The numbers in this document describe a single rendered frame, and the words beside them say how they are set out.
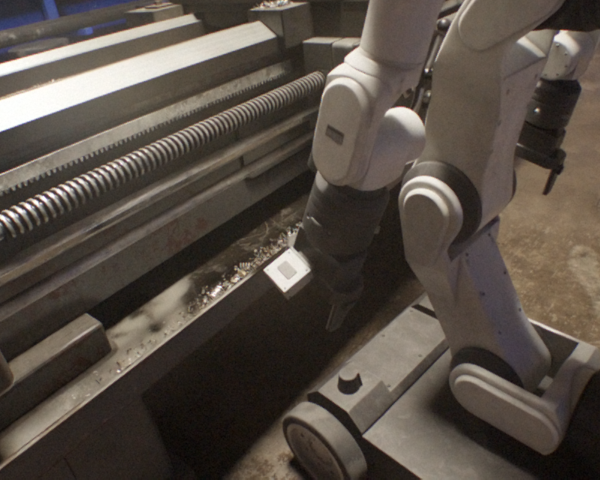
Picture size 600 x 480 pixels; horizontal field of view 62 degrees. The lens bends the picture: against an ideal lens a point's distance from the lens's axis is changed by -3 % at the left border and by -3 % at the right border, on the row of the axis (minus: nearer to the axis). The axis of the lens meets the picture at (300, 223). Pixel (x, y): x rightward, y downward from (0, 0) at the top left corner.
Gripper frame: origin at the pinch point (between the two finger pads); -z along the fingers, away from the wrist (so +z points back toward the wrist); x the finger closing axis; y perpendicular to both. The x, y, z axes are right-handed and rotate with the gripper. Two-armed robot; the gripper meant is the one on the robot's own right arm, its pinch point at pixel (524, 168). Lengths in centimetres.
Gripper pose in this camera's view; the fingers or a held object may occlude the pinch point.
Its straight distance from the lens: 107.2
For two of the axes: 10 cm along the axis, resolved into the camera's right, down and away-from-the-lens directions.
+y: -7.1, 4.2, -5.7
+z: 0.4, -7.8, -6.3
